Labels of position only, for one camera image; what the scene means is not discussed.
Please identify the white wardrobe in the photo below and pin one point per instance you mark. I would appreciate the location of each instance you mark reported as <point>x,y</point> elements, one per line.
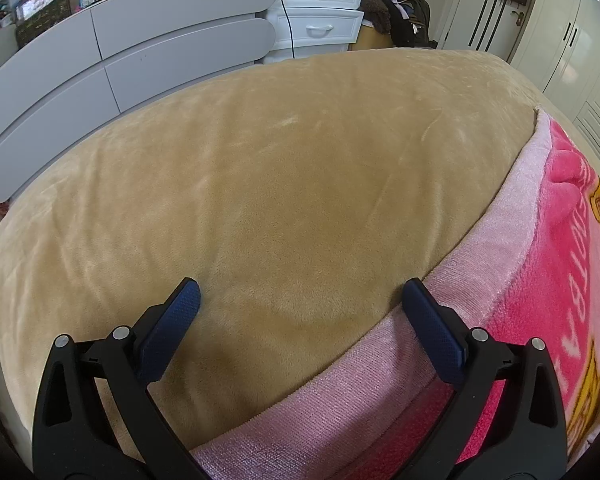
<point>555,40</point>

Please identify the patterned storage box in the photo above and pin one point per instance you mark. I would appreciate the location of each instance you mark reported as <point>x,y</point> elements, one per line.
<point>40,15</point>

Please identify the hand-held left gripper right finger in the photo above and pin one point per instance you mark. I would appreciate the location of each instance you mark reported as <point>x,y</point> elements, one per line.
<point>432,332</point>

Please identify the pink printed blanket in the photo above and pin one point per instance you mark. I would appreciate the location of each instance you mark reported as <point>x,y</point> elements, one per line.
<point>555,280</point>

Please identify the dark clothes pile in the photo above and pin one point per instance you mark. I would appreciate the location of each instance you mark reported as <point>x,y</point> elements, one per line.
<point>380,12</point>

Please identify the white drawer cabinet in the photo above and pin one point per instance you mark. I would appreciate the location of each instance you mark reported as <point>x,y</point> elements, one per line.
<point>325,30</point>

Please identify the white door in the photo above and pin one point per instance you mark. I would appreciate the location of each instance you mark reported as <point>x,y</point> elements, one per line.
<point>460,20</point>

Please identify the tan wooden box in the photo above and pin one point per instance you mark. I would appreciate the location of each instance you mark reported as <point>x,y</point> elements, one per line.
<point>370,40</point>

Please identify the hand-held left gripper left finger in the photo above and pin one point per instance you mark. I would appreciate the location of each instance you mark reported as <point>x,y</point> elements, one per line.
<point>172,330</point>

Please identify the grey curved cabinet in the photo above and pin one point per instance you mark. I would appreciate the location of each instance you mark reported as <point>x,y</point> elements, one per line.
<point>155,45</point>

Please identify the tan plush bed cover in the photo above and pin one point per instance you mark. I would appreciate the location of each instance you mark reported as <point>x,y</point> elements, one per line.
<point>280,175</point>

